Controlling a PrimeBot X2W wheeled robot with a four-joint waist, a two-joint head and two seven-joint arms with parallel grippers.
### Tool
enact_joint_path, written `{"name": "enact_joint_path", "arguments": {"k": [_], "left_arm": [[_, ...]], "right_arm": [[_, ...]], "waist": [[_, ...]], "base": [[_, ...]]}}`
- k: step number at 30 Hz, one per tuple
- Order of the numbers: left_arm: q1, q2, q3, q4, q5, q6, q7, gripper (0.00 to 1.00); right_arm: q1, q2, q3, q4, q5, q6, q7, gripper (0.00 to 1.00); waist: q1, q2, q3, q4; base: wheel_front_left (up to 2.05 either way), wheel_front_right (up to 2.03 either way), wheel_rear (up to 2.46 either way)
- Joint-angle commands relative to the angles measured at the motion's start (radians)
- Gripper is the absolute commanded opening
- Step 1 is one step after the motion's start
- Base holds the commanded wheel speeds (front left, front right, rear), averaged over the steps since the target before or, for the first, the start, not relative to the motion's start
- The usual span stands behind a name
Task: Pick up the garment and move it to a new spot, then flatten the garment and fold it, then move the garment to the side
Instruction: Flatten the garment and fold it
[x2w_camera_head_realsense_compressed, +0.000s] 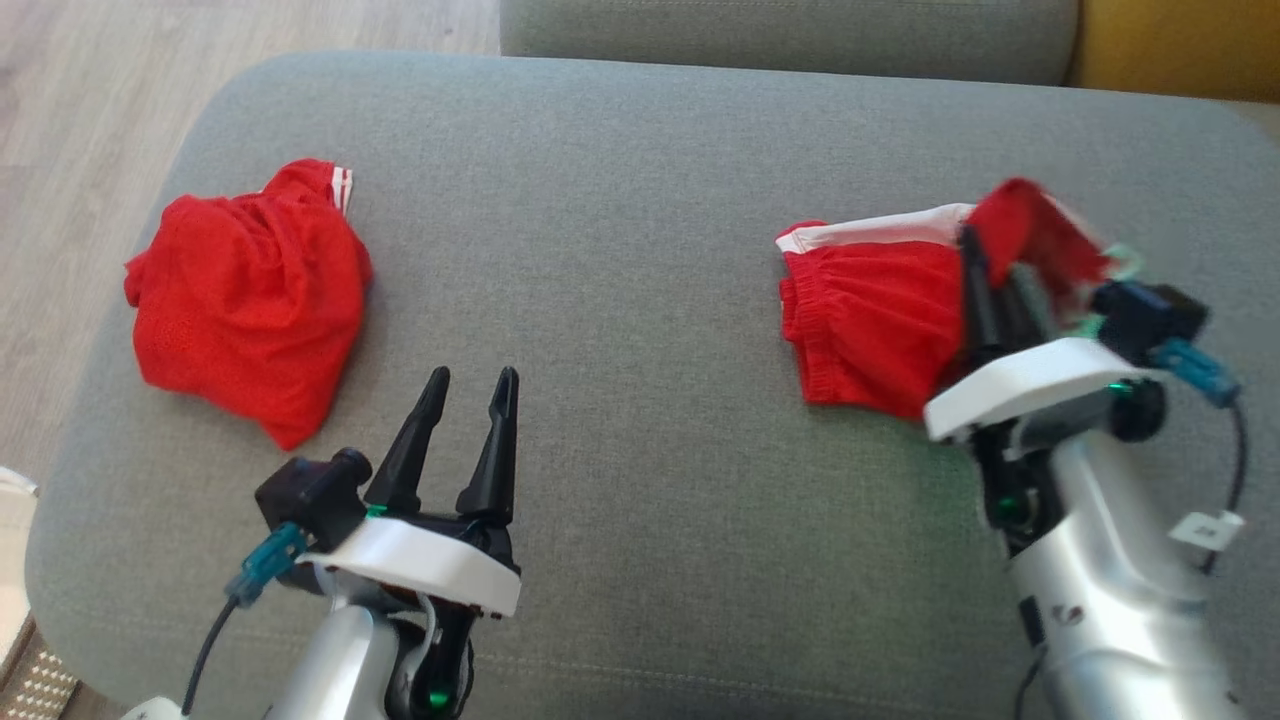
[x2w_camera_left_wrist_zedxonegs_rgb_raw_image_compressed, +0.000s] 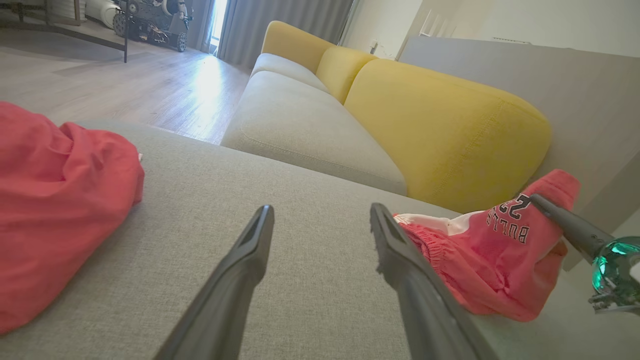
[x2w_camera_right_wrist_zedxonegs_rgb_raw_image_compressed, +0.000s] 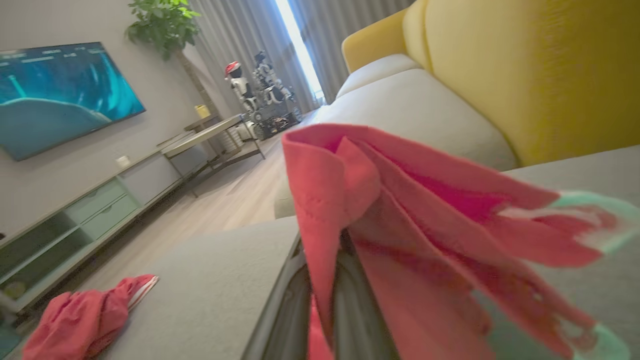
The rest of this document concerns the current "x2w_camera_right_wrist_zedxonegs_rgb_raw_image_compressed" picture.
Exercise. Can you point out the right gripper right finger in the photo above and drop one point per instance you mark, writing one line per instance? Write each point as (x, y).
(357, 320)

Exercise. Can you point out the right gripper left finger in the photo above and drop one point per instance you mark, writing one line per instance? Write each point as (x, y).
(290, 310)

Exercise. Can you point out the red shorts white trim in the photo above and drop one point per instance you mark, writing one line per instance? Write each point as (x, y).
(400, 210)

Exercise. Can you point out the red basketball jersey white sleeves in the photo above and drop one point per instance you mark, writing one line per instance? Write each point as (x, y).
(75, 320)

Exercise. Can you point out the low coffee table metal legs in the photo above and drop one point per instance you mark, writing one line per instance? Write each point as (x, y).
(210, 137)

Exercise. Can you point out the white black wheeled robot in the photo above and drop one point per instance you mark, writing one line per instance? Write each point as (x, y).
(272, 100)

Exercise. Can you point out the long grey green tv cabinet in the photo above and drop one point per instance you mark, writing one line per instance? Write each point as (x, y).
(105, 205)

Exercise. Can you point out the yellow cup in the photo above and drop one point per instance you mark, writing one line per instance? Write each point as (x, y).
(202, 111)

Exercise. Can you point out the white robot red helmet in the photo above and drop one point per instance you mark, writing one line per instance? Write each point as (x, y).
(240, 85)

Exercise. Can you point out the yellow sofa armrest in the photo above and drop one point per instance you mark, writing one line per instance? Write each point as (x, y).
(372, 42)

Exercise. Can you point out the grey curtain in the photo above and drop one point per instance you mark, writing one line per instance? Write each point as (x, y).
(340, 35)
(240, 35)

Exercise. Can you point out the narrow yellow sofa back cushion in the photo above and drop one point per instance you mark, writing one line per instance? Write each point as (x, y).
(415, 30)

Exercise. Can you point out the large yellow sofa back cushion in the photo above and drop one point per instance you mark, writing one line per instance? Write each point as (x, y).
(540, 70)

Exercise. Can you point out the green potted tree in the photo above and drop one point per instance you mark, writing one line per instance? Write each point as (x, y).
(162, 25)

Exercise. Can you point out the wall television blue screen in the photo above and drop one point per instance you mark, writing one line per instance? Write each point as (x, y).
(60, 100)

